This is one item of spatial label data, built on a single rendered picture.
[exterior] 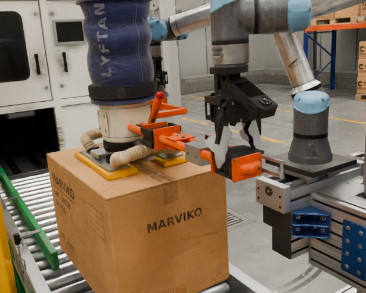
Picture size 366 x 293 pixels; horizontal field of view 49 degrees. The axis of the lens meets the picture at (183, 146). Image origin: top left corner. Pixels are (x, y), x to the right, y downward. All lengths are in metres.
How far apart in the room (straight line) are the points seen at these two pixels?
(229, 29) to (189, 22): 0.68
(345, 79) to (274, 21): 10.30
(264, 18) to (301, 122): 0.66
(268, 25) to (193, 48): 10.83
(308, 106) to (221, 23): 0.66
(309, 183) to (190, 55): 10.29
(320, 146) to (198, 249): 0.54
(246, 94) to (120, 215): 0.51
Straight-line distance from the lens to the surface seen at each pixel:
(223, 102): 0.83
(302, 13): 0.84
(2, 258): 1.82
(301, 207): 1.43
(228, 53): 0.81
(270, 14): 0.82
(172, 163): 1.29
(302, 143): 1.43
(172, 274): 1.28
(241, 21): 0.82
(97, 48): 1.29
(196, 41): 11.69
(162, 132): 1.11
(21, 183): 3.15
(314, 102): 1.40
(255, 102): 0.78
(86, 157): 1.43
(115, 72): 1.25
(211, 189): 1.25
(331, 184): 1.51
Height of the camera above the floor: 1.47
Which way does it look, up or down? 15 degrees down
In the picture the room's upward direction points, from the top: 4 degrees counter-clockwise
